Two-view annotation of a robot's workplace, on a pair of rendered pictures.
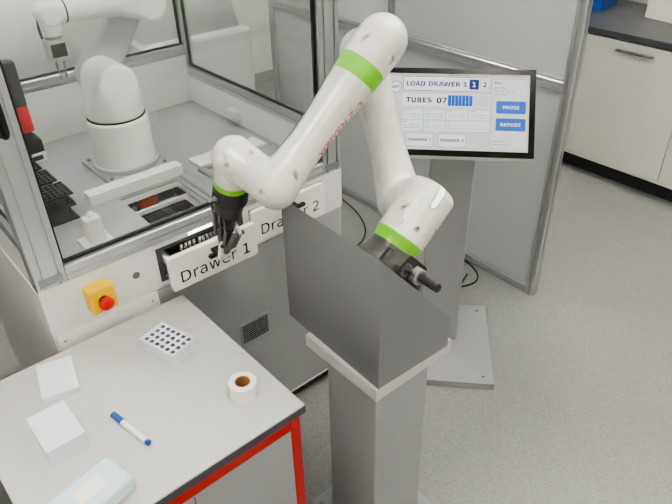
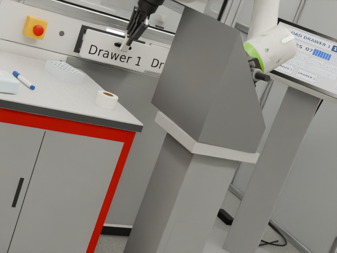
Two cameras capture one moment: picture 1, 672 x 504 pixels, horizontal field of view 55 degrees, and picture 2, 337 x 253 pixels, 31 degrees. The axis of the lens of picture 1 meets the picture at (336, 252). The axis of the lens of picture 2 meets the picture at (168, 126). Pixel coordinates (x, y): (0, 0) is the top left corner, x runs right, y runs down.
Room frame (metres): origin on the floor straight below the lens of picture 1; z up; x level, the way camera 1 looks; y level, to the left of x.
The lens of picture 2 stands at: (-0.81, -0.20, 1.25)
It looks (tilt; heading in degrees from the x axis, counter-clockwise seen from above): 14 degrees down; 6
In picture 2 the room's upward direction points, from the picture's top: 20 degrees clockwise
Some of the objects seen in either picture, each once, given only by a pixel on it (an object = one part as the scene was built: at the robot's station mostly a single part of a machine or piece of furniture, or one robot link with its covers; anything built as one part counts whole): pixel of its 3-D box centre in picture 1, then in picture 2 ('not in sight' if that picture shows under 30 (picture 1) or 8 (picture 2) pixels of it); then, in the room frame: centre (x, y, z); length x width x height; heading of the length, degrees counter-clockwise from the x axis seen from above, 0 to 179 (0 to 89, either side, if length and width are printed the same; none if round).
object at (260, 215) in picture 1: (288, 211); (175, 64); (1.79, 0.15, 0.87); 0.29 x 0.02 x 0.11; 130
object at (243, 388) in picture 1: (243, 387); (106, 100); (1.11, 0.23, 0.78); 0.07 x 0.07 x 0.04
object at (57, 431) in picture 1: (58, 433); not in sight; (0.97, 0.64, 0.79); 0.13 x 0.09 x 0.05; 40
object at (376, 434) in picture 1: (376, 431); (172, 225); (1.30, -0.11, 0.38); 0.30 x 0.30 x 0.76; 40
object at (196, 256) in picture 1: (214, 255); (116, 50); (1.54, 0.35, 0.87); 0.29 x 0.02 x 0.11; 130
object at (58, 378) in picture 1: (57, 378); not in sight; (1.17, 0.71, 0.77); 0.13 x 0.09 x 0.02; 27
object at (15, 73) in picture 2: (130, 428); (23, 80); (1.00, 0.48, 0.77); 0.14 x 0.02 x 0.02; 50
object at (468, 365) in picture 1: (444, 247); (271, 170); (2.09, -0.43, 0.51); 0.50 x 0.45 x 1.02; 172
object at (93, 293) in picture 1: (100, 296); (35, 27); (1.36, 0.63, 0.88); 0.07 x 0.05 x 0.07; 130
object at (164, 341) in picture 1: (168, 343); (64, 72); (1.27, 0.45, 0.78); 0.12 x 0.08 x 0.04; 56
